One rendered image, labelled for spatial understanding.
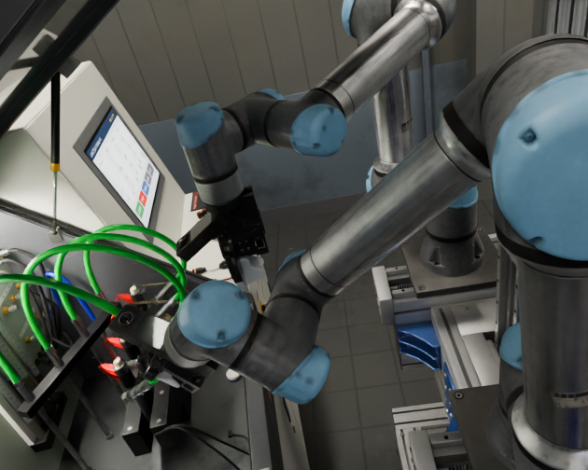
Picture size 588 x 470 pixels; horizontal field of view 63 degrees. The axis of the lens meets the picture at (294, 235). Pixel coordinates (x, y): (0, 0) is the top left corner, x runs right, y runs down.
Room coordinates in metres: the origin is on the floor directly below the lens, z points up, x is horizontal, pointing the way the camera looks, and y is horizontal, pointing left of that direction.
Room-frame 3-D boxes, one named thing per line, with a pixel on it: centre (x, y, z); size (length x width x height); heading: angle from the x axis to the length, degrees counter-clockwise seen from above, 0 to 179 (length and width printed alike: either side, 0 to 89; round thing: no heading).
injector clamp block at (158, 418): (0.85, 0.41, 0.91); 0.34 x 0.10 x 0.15; 1
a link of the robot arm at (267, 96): (0.78, 0.01, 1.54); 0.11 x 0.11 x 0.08; 37
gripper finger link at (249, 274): (0.72, 0.10, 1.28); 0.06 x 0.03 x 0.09; 91
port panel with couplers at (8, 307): (0.97, 0.68, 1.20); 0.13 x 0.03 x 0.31; 1
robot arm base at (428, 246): (0.92, -0.37, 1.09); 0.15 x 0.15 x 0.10
